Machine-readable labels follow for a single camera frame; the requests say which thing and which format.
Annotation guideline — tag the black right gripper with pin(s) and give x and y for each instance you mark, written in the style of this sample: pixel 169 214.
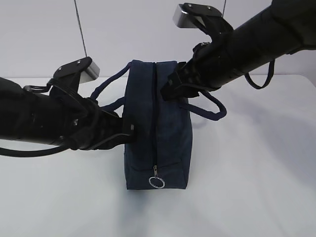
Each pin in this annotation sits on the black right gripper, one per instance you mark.
pixel 194 76

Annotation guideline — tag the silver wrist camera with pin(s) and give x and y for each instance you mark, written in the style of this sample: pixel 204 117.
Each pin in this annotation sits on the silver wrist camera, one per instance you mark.
pixel 203 17
pixel 85 67

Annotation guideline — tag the dark navy lunch bag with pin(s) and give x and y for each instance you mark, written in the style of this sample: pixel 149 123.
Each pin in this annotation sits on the dark navy lunch bag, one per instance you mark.
pixel 160 156

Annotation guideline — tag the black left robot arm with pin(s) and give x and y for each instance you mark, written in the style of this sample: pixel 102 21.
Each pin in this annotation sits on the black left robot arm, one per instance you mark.
pixel 60 121

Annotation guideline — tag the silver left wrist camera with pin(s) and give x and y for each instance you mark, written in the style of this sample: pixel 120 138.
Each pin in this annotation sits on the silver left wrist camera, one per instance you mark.
pixel 85 67

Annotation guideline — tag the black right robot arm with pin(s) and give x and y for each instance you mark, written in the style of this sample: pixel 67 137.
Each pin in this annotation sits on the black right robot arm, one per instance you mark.
pixel 284 27

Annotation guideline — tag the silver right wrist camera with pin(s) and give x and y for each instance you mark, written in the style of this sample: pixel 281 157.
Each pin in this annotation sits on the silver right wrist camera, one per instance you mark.
pixel 203 17

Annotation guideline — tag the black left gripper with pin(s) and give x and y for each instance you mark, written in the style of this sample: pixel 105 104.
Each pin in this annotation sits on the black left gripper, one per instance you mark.
pixel 102 130

